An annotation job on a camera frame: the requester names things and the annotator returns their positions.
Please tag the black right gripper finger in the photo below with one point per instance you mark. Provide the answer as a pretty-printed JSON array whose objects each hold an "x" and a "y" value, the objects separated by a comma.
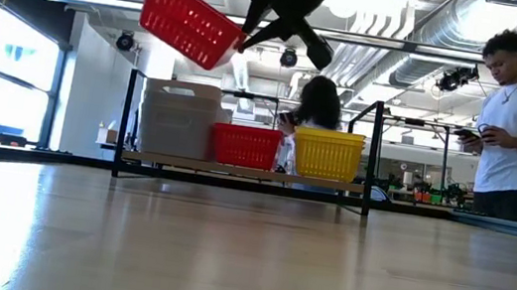
[
  {"x": 262, "y": 10},
  {"x": 275, "y": 34}
]

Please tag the red plastic basket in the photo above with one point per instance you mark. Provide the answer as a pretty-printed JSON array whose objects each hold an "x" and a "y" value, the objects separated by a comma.
[
  {"x": 184, "y": 22},
  {"x": 245, "y": 148},
  {"x": 248, "y": 128}
]

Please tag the round black ceiling speaker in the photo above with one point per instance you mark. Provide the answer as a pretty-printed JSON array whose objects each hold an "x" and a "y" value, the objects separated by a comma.
[
  {"x": 124, "y": 41},
  {"x": 288, "y": 58}
]

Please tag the long ceiling light bar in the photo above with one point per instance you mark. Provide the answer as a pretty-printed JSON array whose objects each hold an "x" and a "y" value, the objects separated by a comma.
[{"x": 107, "y": 1}]

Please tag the small cardboard box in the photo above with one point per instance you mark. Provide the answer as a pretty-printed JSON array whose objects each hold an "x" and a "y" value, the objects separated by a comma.
[{"x": 107, "y": 136}]

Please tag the bright large window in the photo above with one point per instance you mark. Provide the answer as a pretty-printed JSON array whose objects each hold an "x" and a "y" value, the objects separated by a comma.
[{"x": 11, "y": 82}]

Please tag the black phone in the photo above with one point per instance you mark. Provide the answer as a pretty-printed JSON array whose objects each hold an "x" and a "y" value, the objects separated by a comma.
[{"x": 465, "y": 133}]

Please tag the cluttered workbench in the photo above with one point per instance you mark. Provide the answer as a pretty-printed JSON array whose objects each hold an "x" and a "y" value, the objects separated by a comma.
[{"x": 427, "y": 194}]

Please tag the wooden shelf with black frame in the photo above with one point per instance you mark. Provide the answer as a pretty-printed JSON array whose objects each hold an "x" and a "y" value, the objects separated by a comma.
[{"x": 245, "y": 171}]

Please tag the silver ventilation duct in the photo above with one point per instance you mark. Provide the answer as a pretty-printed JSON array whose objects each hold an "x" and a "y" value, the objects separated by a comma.
[{"x": 447, "y": 24}]

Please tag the black table frame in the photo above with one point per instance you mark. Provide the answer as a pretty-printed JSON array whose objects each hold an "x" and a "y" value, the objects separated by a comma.
[{"x": 416, "y": 122}]

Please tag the black ceiling camera device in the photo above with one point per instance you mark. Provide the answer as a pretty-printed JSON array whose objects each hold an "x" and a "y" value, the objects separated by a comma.
[{"x": 454, "y": 80}]

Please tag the black aluminium rig frame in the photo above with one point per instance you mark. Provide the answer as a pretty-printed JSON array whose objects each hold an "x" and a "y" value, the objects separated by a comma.
[{"x": 36, "y": 158}]

